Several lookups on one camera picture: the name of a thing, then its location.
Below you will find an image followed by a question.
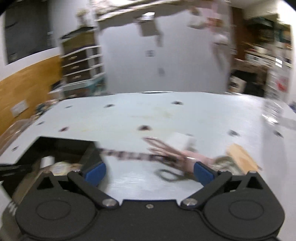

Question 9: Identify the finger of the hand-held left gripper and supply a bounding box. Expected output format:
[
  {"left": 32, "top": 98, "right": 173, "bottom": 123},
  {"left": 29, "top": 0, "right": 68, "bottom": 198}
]
[{"left": 0, "top": 163, "right": 33, "bottom": 177}]

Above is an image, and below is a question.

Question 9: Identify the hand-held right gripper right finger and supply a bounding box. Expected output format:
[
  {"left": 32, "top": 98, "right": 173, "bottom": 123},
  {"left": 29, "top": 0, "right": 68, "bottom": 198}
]
[{"left": 180, "top": 162, "right": 270, "bottom": 210}]

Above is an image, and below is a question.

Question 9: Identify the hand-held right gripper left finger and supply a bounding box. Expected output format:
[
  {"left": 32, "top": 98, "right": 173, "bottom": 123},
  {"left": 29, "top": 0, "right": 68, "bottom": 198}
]
[{"left": 31, "top": 162, "right": 120, "bottom": 210}]

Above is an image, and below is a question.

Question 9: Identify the black box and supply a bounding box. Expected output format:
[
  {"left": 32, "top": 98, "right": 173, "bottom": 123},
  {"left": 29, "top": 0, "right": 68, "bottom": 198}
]
[{"left": 0, "top": 136, "right": 103, "bottom": 202}]

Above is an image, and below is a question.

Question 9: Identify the dark metal loop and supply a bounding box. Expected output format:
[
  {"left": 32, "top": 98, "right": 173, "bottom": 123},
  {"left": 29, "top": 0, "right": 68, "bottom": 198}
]
[{"left": 157, "top": 169, "right": 186, "bottom": 183}]

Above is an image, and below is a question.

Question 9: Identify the white block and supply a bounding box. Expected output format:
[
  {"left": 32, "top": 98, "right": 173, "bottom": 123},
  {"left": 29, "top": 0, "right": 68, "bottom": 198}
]
[{"left": 165, "top": 132, "right": 196, "bottom": 151}]

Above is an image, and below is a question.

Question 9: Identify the pile of plush toys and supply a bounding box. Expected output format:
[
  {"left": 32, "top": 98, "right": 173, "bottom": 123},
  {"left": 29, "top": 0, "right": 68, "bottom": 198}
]
[{"left": 34, "top": 99, "right": 59, "bottom": 117}]

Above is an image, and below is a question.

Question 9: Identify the white drawer unit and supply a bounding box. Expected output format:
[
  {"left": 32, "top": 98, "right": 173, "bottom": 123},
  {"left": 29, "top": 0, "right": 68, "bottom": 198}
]
[{"left": 60, "top": 45, "right": 105, "bottom": 91}]

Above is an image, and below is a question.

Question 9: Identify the clear water bottle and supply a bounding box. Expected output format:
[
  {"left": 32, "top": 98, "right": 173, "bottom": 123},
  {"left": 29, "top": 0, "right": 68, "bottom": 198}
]
[{"left": 261, "top": 57, "right": 290, "bottom": 127}]

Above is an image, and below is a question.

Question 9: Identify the glass fish tank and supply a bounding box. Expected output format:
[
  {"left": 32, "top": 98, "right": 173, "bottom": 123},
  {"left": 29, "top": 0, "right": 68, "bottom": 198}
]
[{"left": 60, "top": 26, "right": 99, "bottom": 55}]

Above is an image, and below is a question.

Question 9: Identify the white sheep plush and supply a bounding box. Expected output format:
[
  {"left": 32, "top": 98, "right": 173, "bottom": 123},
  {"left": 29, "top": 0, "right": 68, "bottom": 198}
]
[{"left": 212, "top": 33, "right": 229, "bottom": 45}]

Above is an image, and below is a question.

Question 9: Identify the dark window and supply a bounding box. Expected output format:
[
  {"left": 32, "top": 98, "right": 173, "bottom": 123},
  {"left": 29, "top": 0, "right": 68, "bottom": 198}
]
[{"left": 3, "top": 0, "right": 57, "bottom": 66}]

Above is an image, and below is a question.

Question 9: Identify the white hanging bag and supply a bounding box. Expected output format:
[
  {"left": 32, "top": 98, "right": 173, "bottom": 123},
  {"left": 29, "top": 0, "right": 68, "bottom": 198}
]
[{"left": 187, "top": 6, "right": 210, "bottom": 30}]

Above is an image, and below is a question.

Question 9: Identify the printed blanket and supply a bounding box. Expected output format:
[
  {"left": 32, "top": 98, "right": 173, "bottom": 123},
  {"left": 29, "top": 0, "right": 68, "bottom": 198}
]
[{"left": 76, "top": 0, "right": 210, "bottom": 22}]

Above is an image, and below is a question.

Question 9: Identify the wall outlet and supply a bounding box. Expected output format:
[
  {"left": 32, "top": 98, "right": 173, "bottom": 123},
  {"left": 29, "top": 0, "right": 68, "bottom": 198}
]
[{"left": 11, "top": 100, "right": 30, "bottom": 118}]

